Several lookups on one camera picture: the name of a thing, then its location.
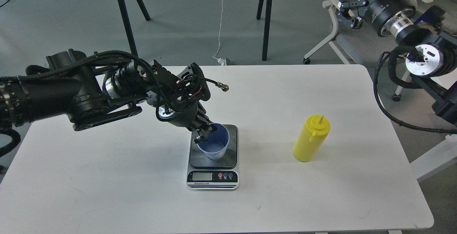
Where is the white hanging cable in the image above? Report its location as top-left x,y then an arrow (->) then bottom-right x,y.
213,0 -> 225,60

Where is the white power plug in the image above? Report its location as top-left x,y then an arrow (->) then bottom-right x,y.
216,58 -> 227,66

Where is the blue plastic cup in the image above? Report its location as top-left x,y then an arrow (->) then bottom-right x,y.
197,123 -> 230,160

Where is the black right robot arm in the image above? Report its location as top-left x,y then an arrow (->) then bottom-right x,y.
331,0 -> 456,134

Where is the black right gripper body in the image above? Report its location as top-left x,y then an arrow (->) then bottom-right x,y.
364,0 -> 416,37

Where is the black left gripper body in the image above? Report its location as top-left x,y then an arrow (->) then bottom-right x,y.
146,60 -> 211,131

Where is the digital kitchen scale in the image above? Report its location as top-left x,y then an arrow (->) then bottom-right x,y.
186,124 -> 240,190

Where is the yellow squeeze bottle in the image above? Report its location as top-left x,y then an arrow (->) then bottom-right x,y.
292,115 -> 331,162

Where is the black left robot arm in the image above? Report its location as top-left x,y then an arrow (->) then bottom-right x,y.
1,49 -> 227,156

